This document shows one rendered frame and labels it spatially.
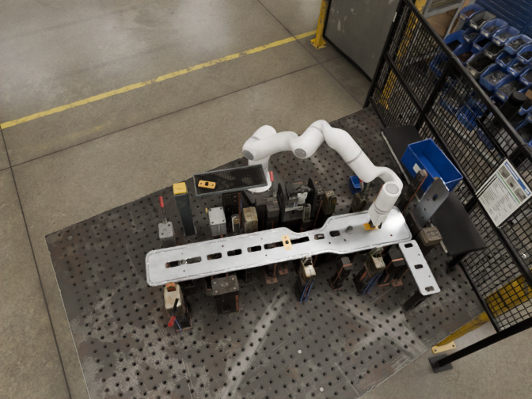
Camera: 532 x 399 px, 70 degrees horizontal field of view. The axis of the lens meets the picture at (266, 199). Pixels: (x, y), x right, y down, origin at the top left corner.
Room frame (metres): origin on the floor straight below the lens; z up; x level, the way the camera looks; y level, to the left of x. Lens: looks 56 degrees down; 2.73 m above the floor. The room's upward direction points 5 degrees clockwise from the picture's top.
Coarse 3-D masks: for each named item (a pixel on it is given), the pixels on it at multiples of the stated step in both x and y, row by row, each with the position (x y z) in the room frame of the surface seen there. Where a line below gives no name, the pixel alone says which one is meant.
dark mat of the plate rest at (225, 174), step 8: (248, 168) 1.25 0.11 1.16; (256, 168) 1.25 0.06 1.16; (200, 176) 1.17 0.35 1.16; (208, 176) 1.17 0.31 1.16; (216, 176) 1.18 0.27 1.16; (224, 176) 1.18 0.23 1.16; (232, 176) 1.19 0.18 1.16; (240, 176) 1.19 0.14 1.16; (248, 176) 1.19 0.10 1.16; (256, 176) 1.20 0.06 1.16; (216, 184) 1.12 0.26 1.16; (224, 184) 1.13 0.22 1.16; (232, 184) 1.13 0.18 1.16; (240, 184) 1.13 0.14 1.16; (248, 184) 1.14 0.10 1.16; (256, 184) 1.14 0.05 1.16; (200, 192) 1.07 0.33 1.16; (208, 192) 1.07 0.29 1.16
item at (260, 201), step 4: (256, 200) 1.09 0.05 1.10; (260, 200) 1.09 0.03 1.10; (264, 200) 1.09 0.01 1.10; (256, 204) 1.06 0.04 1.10; (260, 204) 1.07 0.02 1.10; (264, 204) 1.07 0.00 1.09; (256, 208) 1.06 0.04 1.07; (260, 208) 1.06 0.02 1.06; (264, 208) 1.07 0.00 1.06; (256, 212) 1.06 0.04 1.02; (260, 212) 1.07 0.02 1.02; (260, 216) 1.07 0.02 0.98; (260, 220) 1.07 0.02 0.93; (260, 224) 1.07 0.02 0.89; (260, 228) 1.07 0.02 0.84
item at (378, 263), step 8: (368, 256) 0.86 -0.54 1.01; (368, 264) 0.84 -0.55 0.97; (376, 264) 0.81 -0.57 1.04; (384, 264) 0.81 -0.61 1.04; (360, 272) 0.85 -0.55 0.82; (368, 272) 0.81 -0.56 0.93; (376, 272) 0.79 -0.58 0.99; (360, 280) 0.82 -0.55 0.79; (368, 280) 0.80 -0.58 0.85; (376, 280) 0.79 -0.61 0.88; (360, 288) 0.80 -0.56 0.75; (368, 288) 0.79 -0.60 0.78
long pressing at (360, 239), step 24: (336, 216) 1.09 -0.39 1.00; (360, 216) 1.11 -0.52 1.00; (216, 240) 0.89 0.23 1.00; (240, 240) 0.90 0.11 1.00; (264, 240) 0.91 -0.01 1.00; (312, 240) 0.94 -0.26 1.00; (336, 240) 0.95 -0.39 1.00; (360, 240) 0.96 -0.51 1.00; (384, 240) 0.97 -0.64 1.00; (408, 240) 0.98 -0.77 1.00; (192, 264) 0.74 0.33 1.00; (216, 264) 0.75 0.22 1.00; (240, 264) 0.77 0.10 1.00; (264, 264) 0.78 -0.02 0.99
